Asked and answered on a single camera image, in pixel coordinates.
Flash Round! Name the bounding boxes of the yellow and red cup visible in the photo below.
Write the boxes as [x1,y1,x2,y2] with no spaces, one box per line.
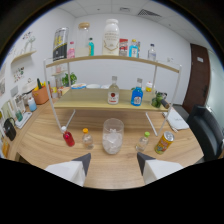
[145,81,154,93]

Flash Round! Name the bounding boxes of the brown door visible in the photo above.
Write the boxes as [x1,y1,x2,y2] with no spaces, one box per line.
[182,43,211,115]

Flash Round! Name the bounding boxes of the wooden wall shelf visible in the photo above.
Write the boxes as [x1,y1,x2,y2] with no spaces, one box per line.
[10,49,38,64]

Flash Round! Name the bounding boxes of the white-framed wooden two-tier rack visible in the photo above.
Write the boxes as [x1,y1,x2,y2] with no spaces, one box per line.
[43,54,183,137]

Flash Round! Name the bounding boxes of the black and yellow can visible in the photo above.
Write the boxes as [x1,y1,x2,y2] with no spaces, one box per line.
[52,27,70,62]

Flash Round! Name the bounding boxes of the white bowl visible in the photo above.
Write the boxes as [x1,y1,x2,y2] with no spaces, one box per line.
[86,83,101,90]

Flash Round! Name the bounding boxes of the green potted plant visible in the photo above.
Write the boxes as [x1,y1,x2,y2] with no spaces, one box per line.
[61,72,78,87]

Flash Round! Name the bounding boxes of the black kettle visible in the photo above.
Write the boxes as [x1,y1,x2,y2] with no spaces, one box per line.
[3,117,18,142]

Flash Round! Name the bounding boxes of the clear glass with ice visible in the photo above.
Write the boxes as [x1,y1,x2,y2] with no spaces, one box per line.
[101,117,125,155]

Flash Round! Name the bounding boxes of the black armchair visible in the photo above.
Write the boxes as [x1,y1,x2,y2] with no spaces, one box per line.
[186,104,224,163]

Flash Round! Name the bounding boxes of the large white bottle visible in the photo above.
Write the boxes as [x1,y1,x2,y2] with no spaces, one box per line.
[102,18,121,56]

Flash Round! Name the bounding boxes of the red liquid small bottle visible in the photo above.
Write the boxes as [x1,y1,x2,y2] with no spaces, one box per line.
[62,125,76,148]

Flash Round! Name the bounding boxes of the small pink bottle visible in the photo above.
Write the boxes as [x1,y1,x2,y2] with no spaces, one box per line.
[67,41,76,60]

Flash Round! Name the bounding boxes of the small clear bottle blue cap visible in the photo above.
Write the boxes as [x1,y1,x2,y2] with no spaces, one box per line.
[147,43,157,62]

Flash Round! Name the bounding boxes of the dark lying bottle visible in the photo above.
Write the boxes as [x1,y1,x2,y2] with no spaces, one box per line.
[160,98,171,110]

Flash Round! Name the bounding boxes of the blue liquid bottle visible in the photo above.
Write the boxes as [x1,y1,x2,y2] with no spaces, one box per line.
[130,77,144,107]

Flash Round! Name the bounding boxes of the jar with red label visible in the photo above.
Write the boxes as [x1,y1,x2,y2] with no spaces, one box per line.
[118,38,129,57]

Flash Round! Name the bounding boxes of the yellow orange juice can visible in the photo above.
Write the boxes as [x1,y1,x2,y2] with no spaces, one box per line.
[154,130,175,155]

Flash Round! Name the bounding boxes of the small teal bottle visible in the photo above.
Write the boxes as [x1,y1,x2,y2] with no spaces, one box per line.
[87,37,95,57]

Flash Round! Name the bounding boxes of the clear bottle red label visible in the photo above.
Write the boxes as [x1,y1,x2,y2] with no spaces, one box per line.
[107,75,120,106]

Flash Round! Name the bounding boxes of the white notebook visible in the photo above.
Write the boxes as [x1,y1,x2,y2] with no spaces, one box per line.
[162,108,190,133]

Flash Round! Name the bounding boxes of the green limes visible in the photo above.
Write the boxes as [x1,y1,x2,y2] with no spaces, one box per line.
[150,92,165,109]

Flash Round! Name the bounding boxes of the tall glass jar cork lid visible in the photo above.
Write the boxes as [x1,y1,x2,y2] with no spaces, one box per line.
[75,21,91,58]

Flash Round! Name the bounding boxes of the white scale tray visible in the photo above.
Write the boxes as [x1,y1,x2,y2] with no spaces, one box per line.
[14,111,33,130]

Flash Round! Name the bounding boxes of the blue patterned bowl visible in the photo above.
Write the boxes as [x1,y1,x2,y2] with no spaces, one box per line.
[70,82,88,90]

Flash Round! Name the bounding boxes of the ceiling air vent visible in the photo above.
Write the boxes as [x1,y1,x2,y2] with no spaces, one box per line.
[137,8,163,18]

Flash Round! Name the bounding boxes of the small blue bottle yellow cap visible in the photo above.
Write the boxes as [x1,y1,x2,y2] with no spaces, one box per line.
[128,39,139,59]

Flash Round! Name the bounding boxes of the orange basket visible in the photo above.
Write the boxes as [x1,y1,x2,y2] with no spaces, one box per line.
[31,78,51,105]

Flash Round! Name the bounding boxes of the clear bottle green cap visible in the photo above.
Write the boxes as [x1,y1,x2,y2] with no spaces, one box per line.
[135,131,151,153]

